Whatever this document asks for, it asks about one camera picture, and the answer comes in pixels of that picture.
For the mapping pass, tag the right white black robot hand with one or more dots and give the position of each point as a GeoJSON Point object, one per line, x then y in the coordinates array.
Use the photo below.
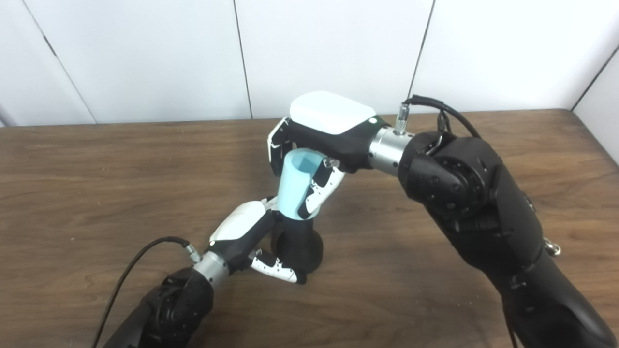
{"type": "Point", "coordinates": [333, 125]}

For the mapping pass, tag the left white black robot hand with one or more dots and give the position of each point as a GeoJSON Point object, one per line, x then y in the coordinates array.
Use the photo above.
{"type": "Point", "coordinates": [242, 227]}

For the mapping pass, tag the black funnel-shaped nozzle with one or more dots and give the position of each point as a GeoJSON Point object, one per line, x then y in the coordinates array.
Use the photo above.
{"type": "Point", "coordinates": [297, 246]}

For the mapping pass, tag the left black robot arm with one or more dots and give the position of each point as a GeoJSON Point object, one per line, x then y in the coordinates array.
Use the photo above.
{"type": "Point", "coordinates": [169, 309]}

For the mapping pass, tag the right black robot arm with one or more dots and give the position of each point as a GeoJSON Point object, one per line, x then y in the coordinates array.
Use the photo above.
{"type": "Point", "coordinates": [483, 208]}

